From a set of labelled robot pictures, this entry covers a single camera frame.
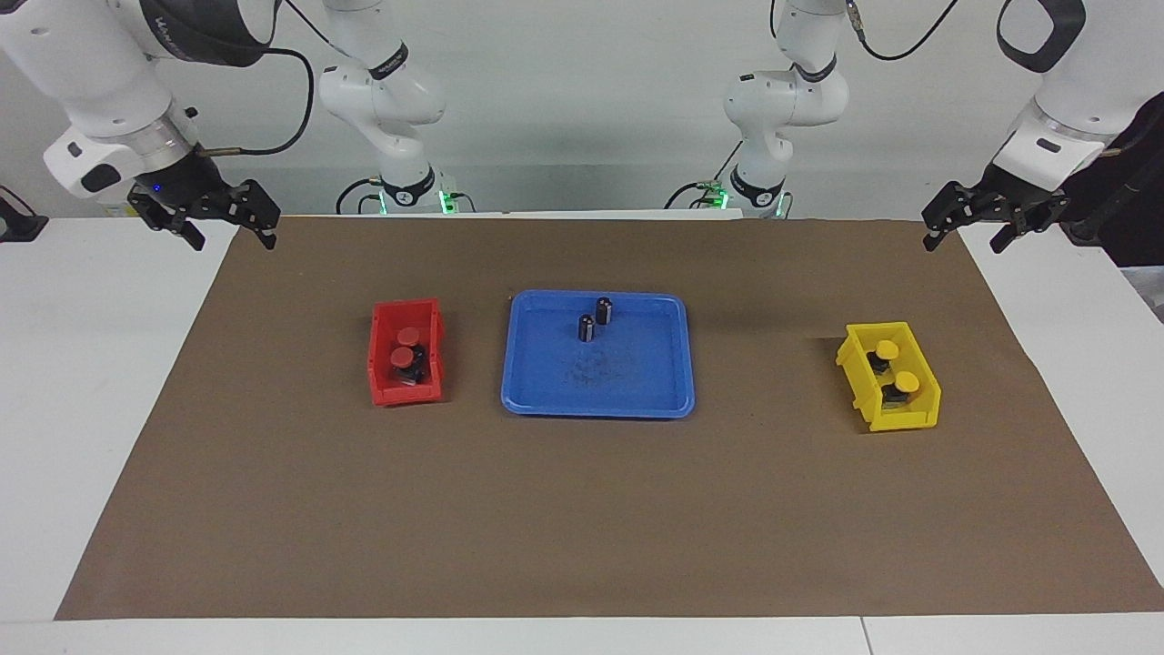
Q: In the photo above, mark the blue plastic tray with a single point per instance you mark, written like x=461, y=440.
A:
x=637, y=382

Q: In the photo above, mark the brown paper table mat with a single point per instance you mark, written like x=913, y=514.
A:
x=582, y=509

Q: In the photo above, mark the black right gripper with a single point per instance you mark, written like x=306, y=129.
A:
x=186, y=191

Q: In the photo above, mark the black table clamp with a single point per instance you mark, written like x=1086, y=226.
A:
x=18, y=226

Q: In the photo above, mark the black cylindrical capacitor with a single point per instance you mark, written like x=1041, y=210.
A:
x=604, y=309
x=587, y=327

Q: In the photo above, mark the black equipment stand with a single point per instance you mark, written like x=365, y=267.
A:
x=1128, y=200

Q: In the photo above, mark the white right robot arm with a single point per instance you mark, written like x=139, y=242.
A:
x=91, y=82

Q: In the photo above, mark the red push button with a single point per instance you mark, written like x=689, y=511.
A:
x=403, y=357
x=409, y=335

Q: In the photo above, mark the yellow push button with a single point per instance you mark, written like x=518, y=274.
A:
x=907, y=380
x=887, y=349

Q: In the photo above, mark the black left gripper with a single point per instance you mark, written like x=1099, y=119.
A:
x=1009, y=200

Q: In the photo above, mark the yellow plastic bin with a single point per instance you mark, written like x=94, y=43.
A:
x=859, y=382

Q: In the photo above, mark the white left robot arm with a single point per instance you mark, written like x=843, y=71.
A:
x=782, y=100

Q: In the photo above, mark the red plastic bin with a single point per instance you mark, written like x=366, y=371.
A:
x=380, y=364

